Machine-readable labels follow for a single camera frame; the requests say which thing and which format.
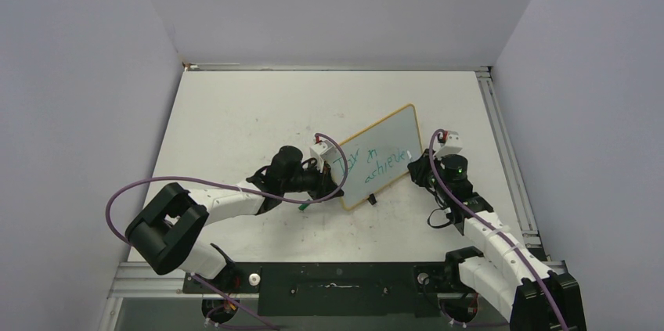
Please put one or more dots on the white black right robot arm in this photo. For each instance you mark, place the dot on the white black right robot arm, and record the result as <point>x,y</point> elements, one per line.
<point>527,292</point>

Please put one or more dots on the aluminium right side rail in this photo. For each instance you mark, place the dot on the aluminium right side rail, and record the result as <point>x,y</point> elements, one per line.
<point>511,169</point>

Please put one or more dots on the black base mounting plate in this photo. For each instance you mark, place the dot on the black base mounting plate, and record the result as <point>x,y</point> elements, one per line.
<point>420,305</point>

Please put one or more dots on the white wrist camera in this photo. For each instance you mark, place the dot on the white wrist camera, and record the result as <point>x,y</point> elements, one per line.
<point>319,150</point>
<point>447,143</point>

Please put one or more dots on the aluminium back rail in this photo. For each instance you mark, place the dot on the aluminium back rail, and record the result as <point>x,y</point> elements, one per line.
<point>283,67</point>

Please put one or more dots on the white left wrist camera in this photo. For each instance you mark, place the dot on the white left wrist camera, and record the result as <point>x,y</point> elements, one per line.
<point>319,150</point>

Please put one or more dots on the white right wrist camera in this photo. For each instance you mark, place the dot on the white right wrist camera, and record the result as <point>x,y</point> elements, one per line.
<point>447,143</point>

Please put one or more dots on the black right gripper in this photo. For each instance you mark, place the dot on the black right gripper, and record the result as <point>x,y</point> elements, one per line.
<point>420,167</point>

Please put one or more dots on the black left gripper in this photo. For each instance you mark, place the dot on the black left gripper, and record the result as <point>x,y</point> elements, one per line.
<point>324,182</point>

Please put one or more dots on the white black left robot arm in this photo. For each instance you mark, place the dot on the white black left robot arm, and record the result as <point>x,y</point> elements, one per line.
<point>166,232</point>

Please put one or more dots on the yellow framed whiteboard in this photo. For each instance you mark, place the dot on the yellow framed whiteboard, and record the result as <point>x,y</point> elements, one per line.
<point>376,157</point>

